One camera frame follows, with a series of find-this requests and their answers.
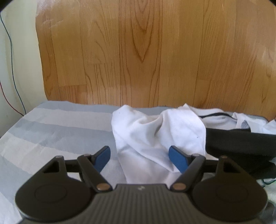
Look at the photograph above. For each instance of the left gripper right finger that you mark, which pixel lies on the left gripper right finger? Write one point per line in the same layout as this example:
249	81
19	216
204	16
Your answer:
190	166

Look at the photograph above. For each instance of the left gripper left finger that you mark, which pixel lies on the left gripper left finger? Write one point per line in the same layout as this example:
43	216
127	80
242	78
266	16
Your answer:
91	167

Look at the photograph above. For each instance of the white small garment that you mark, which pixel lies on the white small garment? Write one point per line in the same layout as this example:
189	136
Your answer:
143	142

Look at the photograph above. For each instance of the blue grey striped bedsheet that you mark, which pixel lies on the blue grey striped bedsheet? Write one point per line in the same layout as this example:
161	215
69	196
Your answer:
56	128

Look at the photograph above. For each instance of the white shirt with black trim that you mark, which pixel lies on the white shirt with black trim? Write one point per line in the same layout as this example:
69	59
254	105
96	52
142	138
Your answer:
218	119

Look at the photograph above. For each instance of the black garment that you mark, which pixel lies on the black garment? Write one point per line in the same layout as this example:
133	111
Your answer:
253	152

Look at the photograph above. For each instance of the wood pattern board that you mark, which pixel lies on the wood pattern board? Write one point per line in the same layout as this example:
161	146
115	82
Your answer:
207	54

